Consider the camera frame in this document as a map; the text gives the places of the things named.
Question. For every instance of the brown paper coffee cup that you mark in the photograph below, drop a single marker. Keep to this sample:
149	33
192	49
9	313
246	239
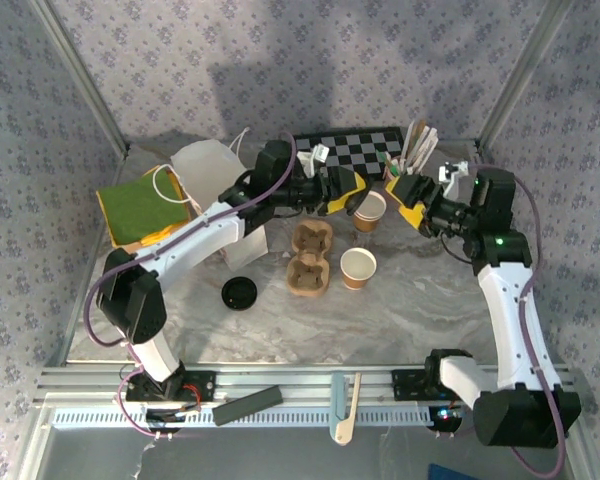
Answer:
358	265
367	225
372	206

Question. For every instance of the animal print paper gift bag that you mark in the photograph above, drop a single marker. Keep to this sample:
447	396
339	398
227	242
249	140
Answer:
205	170

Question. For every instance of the brown pulp cup carrier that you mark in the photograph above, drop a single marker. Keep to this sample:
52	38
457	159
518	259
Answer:
310	280

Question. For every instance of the black plastic cup lid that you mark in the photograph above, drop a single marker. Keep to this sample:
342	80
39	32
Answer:
239	294

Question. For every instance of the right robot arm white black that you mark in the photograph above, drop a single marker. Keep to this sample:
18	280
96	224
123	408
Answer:
510	320

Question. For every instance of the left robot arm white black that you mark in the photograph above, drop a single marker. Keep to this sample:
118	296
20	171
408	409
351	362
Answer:
190	245

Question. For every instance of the green white stirrer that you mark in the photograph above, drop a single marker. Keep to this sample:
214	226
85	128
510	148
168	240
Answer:
386	159

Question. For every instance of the black grey chessboard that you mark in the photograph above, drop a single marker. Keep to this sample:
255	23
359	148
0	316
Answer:
360	150

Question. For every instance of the black controller board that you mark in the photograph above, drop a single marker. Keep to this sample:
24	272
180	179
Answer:
162	416
445	422

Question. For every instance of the black flat bar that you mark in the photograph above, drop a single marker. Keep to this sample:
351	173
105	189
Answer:
247	405

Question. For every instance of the wooden spatula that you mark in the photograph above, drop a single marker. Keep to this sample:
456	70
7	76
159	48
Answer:
344	430

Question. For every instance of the dark blue cloth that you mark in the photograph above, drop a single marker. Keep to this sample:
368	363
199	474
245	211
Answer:
447	474

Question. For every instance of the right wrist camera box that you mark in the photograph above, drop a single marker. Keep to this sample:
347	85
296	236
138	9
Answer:
452	175

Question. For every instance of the aluminium frame post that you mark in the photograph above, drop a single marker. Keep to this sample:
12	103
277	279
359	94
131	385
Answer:
525	75
81	75

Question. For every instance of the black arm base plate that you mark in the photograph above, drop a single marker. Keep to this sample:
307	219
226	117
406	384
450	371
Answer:
205	385
405	385

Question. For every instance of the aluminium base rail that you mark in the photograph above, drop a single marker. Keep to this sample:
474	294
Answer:
300	380

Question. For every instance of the pale blue bracket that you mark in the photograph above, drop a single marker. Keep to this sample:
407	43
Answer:
337	395

